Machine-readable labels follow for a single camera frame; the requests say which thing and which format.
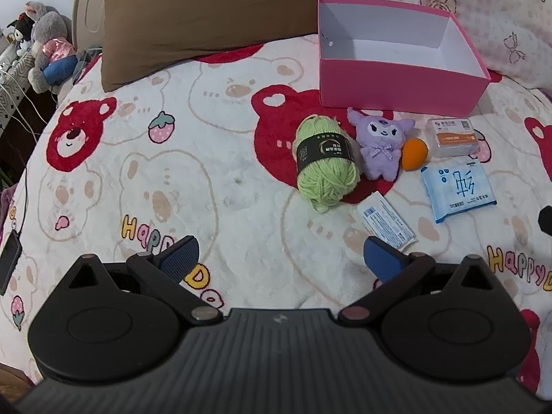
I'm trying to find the orange makeup sponge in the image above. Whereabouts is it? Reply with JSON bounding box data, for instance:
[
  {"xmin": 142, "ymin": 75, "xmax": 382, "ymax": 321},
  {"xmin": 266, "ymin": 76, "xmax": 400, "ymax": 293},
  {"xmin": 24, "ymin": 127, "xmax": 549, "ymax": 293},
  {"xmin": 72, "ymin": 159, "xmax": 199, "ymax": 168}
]
[{"xmin": 401, "ymin": 138, "xmax": 431, "ymax": 170}]

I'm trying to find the pink cardboard box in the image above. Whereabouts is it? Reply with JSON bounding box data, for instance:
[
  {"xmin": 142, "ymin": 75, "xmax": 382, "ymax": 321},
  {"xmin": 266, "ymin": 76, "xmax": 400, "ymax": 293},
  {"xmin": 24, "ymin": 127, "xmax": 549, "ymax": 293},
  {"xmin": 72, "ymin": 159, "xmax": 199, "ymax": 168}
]
[{"xmin": 318, "ymin": 0, "xmax": 492, "ymax": 118}]

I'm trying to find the blue wet wipes packet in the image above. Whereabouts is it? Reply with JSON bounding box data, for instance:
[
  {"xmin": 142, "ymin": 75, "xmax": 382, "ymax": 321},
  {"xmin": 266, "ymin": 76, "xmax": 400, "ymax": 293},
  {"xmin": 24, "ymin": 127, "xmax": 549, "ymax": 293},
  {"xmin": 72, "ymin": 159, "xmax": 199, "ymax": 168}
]
[{"xmin": 420, "ymin": 158, "xmax": 497, "ymax": 224}]

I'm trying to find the grey plush bear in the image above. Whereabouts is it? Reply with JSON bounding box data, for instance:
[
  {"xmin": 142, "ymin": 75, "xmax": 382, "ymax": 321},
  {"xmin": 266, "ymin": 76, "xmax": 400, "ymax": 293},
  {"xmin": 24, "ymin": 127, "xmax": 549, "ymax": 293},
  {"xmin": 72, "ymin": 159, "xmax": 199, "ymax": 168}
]
[{"xmin": 28, "ymin": 11, "xmax": 79, "ymax": 94}]

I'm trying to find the green yarn ball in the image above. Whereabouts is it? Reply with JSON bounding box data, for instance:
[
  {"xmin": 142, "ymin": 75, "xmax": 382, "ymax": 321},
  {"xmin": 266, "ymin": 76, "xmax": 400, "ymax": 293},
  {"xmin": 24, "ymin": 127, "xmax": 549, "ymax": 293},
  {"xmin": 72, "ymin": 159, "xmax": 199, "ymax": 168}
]
[{"xmin": 293, "ymin": 114, "xmax": 361, "ymax": 214}]

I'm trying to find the purple plush toy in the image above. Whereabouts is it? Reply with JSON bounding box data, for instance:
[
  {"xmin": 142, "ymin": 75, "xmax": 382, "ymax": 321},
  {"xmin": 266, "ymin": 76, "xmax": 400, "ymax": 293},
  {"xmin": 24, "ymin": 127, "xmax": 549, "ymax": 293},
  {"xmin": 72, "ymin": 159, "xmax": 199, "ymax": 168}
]
[{"xmin": 346, "ymin": 107, "xmax": 415, "ymax": 181}]

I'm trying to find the white patterned box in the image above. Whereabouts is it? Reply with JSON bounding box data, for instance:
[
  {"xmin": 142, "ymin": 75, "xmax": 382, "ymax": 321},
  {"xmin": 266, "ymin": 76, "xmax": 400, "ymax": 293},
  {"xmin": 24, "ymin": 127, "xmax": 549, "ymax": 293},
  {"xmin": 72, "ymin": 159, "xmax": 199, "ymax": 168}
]
[{"xmin": 0, "ymin": 45, "xmax": 36, "ymax": 132}]

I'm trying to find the black phone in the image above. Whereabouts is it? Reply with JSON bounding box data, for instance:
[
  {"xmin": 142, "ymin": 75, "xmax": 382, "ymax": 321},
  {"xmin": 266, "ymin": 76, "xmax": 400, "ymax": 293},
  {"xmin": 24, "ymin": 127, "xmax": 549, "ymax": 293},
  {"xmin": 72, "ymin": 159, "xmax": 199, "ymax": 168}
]
[{"xmin": 0, "ymin": 230, "xmax": 23, "ymax": 296}]

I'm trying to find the clear floss pick box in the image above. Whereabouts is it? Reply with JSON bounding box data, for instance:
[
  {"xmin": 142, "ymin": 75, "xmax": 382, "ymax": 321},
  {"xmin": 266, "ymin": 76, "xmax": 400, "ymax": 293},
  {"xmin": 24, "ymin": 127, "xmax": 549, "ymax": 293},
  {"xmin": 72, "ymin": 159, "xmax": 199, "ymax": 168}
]
[{"xmin": 426, "ymin": 117, "xmax": 481, "ymax": 159}]

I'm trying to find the small white blue packet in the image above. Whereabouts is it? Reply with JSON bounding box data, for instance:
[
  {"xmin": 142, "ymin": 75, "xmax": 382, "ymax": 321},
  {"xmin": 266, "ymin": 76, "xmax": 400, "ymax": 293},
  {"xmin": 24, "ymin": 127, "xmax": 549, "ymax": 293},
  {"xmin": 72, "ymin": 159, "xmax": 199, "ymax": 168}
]
[{"xmin": 354, "ymin": 190, "xmax": 417, "ymax": 252}]

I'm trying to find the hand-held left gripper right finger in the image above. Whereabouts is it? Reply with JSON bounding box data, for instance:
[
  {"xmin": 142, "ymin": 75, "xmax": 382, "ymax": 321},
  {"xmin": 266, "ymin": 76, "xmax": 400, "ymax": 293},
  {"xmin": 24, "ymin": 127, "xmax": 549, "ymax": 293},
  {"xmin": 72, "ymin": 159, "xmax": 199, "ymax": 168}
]
[{"xmin": 338, "ymin": 237, "xmax": 497, "ymax": 327}]

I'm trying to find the black white plush toy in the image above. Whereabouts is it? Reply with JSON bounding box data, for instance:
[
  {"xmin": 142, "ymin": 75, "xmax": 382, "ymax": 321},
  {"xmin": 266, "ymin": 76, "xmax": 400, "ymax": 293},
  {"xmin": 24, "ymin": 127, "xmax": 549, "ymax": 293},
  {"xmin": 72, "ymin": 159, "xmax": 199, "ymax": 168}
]
[{"xmin": 9, "ymin": 13, "xmax": 36, "ymax": 58}]

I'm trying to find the white cable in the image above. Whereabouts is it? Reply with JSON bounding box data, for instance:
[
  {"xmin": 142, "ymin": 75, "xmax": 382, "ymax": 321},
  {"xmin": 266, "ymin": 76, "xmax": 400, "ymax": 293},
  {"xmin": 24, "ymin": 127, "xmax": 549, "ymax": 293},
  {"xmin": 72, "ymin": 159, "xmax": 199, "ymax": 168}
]
[{"xmin": 0, "ymin": 65, "xmax": 49, "ymax": 139}]

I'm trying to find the beige headboard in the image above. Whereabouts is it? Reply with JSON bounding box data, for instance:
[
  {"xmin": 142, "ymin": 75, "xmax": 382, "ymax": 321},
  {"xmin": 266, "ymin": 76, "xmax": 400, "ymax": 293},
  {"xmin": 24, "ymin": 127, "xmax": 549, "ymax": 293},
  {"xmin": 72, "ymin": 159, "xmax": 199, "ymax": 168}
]
[{"xmin": 71, "ymin": 0, "xmax": 109, "ymax": 55}]

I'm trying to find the bear printed blanket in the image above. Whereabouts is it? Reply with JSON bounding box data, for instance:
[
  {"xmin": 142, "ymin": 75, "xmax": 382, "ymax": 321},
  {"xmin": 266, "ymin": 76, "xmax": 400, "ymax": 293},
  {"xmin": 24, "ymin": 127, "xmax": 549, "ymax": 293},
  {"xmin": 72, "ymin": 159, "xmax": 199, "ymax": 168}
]
[{"xmin": 0, "ymin": 32, "xmax": 552, "ymax": 397}]

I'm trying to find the pink patterned pillow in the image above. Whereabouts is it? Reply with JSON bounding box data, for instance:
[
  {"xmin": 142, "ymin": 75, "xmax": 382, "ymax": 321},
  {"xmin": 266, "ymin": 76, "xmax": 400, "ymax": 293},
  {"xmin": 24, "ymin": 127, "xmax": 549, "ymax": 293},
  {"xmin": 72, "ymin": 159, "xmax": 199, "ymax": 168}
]
[{"xmin": 347, "ymin": 0, "xmax": 552, "ymax": 91}]

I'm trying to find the brown pillow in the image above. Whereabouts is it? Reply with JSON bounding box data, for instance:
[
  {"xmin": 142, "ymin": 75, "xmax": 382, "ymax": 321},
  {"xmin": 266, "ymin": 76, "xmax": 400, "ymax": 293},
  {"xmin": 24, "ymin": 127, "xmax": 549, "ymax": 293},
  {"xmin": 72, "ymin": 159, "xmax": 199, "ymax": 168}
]
[{"xmin": 100, "ymin": 0, "xmax": 354, "ymax": 92}]

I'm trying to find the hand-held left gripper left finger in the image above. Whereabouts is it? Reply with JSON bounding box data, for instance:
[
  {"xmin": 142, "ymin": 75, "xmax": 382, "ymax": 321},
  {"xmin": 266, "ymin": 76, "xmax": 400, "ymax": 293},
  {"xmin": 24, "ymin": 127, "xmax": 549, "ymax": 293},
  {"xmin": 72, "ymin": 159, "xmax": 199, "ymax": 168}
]
[{"xmin": 65, "ymin": 236, "xmax": 224, "ymax": 327}]

